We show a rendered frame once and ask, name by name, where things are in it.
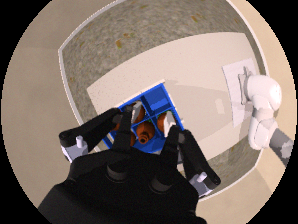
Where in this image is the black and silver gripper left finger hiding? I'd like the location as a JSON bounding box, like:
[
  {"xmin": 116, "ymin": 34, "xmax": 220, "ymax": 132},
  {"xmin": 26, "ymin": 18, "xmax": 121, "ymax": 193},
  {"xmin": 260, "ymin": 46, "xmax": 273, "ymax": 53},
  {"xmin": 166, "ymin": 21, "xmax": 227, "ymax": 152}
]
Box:
[{"xmin": 59, "ymin": 102, "xmax": 142, "ymax": 180}]

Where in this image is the blue plastic crate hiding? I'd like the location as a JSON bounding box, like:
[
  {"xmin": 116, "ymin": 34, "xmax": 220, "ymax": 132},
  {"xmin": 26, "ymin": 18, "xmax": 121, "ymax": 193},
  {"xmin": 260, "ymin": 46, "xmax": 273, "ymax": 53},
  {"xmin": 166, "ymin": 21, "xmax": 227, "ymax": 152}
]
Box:
[{"xmin": 117, "ymin": 83, "xmax": 184, "ymax": 153}]

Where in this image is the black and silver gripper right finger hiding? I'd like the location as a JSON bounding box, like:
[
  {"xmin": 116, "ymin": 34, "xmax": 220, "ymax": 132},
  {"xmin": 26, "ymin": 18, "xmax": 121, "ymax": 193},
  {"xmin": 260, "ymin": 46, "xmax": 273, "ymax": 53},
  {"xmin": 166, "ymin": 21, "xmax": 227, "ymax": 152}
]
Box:
[{"xmin": 151, "ymin": 111, "xmax": 221, "ymax": 199}]

